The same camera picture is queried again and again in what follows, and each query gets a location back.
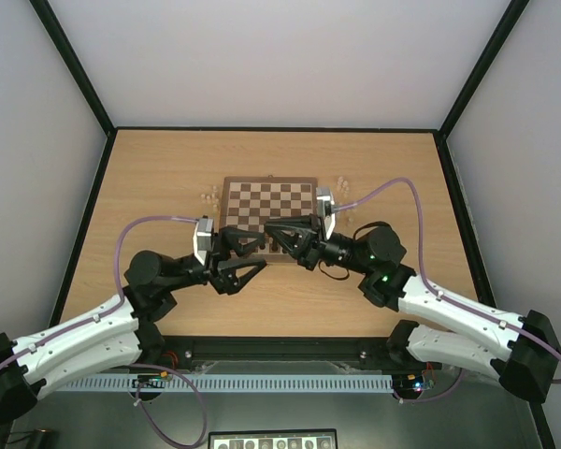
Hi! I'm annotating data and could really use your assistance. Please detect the right circuit board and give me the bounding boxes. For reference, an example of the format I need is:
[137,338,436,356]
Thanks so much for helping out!
[396,370,438,392]

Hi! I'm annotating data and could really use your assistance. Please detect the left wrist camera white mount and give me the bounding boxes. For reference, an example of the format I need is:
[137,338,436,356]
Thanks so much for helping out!
[193,216,214,266]

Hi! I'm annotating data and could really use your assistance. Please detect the black aluminium frame rail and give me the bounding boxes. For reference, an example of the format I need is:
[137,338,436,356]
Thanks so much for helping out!
[27,332,525,375]

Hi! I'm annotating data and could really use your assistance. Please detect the grey slotted cable duct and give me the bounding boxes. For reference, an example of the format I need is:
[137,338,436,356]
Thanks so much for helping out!
[60,373,394,394]

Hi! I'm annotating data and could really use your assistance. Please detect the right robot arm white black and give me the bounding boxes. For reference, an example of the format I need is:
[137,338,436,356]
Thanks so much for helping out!
[265,214,561,403]

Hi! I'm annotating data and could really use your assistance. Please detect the purple cable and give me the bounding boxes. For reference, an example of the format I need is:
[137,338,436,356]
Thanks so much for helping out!
[329,176,561,404]
[0,214,208,448]

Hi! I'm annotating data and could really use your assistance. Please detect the circuit board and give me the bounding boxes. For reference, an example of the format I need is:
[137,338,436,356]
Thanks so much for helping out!
[134,370,174,388]
[396,370,438,392]

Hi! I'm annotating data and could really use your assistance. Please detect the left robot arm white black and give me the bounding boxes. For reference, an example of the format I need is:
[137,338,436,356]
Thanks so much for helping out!
[0,219,266,426]

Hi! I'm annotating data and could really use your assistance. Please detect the small dark cylinder object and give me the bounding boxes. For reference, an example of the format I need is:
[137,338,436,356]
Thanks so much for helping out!
[26,428,53,449]

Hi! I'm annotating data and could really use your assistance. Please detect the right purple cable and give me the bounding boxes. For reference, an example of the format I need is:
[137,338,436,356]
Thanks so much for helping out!
[329,176,561,404]

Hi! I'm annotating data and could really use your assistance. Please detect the wooden chess board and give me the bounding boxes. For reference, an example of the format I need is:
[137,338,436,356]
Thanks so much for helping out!
[215,175,323,266]

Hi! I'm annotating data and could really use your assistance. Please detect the left circuit board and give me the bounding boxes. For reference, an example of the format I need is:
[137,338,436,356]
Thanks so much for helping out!
[134,370,174,388]

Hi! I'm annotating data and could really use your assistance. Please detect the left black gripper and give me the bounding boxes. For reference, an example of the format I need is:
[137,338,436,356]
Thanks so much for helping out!
[166,227,268,295]

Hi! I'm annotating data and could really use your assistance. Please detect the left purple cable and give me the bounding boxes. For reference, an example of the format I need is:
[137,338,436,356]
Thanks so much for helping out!
[0,214,208,448]

